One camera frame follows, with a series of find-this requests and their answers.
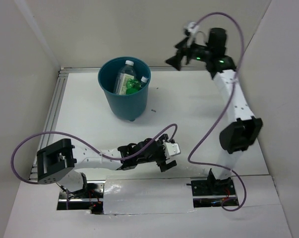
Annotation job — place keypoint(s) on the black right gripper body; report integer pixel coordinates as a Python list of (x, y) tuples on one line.
[(198, 52)]

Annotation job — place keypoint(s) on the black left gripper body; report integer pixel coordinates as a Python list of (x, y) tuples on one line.
[(159, 155)]

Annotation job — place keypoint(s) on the large clear bottle front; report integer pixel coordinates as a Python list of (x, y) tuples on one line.
[(125, 75)]

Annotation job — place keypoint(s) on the green plastic bottle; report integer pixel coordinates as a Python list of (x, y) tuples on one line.
[(133, 86)]

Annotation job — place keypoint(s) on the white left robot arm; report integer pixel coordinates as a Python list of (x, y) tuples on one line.
[(61, 161)]

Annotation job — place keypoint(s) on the teal plastic bin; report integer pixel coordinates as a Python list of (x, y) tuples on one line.
[(125, 107)]

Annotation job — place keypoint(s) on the white front cover panel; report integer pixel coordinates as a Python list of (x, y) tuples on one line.
[(147, 196)]

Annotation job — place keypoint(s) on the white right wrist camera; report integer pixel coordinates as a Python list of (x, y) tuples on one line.
[(190, 29)]

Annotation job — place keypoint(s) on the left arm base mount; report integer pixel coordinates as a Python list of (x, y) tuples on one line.
[(81, 194)]

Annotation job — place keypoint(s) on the aluminium frame rail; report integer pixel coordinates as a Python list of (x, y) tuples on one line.
[(188, 98)]

